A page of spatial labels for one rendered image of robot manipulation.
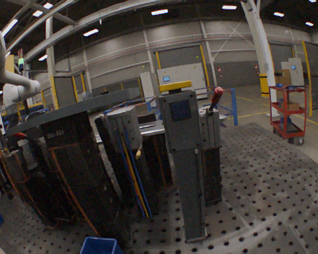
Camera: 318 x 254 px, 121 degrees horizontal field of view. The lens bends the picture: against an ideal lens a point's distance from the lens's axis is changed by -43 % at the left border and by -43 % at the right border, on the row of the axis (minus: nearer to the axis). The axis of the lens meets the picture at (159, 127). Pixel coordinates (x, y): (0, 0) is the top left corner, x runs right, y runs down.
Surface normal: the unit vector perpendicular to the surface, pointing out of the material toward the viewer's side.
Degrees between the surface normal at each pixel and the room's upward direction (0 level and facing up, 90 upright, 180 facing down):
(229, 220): 0
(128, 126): 90
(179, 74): 90
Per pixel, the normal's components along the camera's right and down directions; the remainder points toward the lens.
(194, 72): -0.07, 0.27
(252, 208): -0.19, -0.95
